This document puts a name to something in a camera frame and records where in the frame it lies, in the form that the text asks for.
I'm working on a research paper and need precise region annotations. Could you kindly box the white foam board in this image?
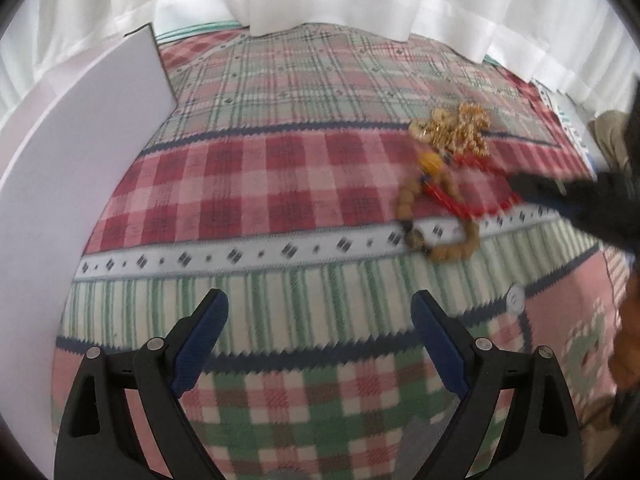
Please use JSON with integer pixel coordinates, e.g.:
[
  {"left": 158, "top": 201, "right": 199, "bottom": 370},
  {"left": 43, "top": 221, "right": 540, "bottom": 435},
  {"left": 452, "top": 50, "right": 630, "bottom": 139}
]
[{"left": 0, "top": 22, "right": 179, "bottom": 480}]

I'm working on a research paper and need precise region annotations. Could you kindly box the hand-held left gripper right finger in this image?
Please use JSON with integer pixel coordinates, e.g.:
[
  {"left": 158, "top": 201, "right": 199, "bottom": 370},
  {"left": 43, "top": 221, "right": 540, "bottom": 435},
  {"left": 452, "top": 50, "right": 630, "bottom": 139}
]
[{"left": 410, "top": 290, "right": 586, "bottom": 480}]

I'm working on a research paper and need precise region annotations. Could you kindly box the patchwork plaid blanket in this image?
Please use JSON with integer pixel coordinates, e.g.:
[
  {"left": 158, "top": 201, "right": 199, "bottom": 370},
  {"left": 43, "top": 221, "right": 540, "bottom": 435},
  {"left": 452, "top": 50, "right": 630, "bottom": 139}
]
[{"left": 52, "top": 24, "right": 640, "bottom": 480}]

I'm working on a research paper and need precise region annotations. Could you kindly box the wooden bead bracelet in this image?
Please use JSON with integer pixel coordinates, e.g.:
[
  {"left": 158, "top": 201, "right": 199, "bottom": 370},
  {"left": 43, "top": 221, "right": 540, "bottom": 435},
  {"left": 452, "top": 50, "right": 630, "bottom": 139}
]
[{"left": 396, "top": 175, "right": 482, "bottom": 262}]

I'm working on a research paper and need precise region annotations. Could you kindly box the beige cloth bundle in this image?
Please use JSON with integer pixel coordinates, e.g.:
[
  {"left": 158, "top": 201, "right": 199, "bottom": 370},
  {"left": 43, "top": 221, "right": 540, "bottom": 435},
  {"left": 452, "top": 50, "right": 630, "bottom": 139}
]
[{"left": 589, "top": 109, "right": 636, "bottom": 173}]

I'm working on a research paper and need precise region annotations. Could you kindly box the red bead necklace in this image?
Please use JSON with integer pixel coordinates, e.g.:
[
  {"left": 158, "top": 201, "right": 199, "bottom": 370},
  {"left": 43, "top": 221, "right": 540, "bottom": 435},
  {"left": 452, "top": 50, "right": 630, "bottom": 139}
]
[{"left": 425, "top": 151, "right": 523, "bottom": 220}]

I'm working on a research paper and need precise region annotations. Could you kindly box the golden bead necklace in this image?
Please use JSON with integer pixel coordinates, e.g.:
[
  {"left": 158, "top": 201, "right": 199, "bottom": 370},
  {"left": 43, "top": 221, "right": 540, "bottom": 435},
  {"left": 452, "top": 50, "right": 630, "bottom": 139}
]
[{"left": 409, "top": 102, "right": 492, "bottom": 157}]

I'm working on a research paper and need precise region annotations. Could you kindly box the person's right forearm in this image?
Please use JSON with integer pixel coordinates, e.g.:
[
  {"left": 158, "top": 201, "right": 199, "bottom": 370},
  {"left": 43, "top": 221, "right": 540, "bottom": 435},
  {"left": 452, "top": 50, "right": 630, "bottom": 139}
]
[{"left": 611, "top": 274, "right": 640, "bottom": 397}]

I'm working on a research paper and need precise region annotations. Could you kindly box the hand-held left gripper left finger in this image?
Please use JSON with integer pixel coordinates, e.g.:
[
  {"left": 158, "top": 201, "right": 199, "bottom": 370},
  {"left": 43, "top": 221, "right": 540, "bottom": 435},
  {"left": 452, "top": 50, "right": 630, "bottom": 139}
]
[{"left": 54, "top": 288, "right": 231, "bottom": 480}]

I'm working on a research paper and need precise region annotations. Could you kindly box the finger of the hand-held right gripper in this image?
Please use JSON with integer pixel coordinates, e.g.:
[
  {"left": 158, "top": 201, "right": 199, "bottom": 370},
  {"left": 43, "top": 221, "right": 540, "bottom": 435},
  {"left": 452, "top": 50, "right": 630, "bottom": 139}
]
[{"left": 510, "top": 172, "right": 582, "bottom": 212}]

